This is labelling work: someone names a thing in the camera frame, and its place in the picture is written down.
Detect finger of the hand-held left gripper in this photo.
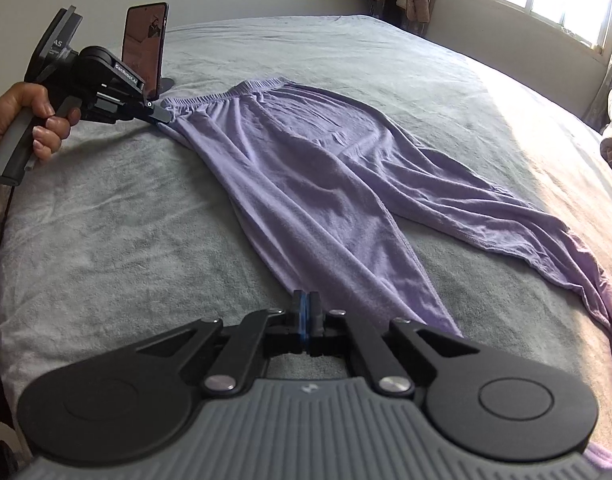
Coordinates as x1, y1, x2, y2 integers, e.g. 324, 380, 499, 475
133, 101, 174, 125

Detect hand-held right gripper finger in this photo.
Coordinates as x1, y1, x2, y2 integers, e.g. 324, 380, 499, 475
308, 290, 479, 397
136, 290, 309, 397

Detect purple pants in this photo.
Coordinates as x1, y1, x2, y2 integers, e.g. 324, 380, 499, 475
158, 76, 612, 356

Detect person's left hand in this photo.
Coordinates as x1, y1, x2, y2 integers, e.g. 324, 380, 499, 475
0, 81, 81, 163

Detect black smartphone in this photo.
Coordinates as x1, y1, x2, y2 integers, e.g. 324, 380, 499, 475
122, 2, 169, 100

